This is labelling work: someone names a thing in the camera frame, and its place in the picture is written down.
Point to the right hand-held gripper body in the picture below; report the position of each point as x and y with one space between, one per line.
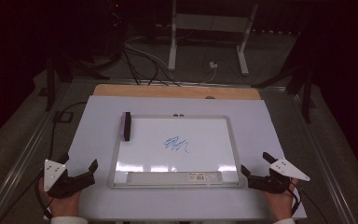
272 184

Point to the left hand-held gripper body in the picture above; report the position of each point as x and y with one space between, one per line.
71 183

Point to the purple and black eraser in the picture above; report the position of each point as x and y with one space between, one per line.
126 127

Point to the white framed whiteboard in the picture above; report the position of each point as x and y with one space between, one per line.
180 161

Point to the person's right hand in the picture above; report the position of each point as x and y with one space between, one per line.
281 205

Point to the person's left hand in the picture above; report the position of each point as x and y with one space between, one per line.
63 205

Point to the white board table cover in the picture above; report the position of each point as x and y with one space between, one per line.
99 130

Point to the black square floor plate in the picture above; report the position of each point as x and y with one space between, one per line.
63 116

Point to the black tripod stand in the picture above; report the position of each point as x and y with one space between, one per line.
50 84
306 93

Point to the wooden table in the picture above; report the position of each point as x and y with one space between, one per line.
174 91

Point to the metal floor rail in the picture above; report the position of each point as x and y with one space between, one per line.
323 161
21 161

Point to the white metal stand frame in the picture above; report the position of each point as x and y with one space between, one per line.
173 43

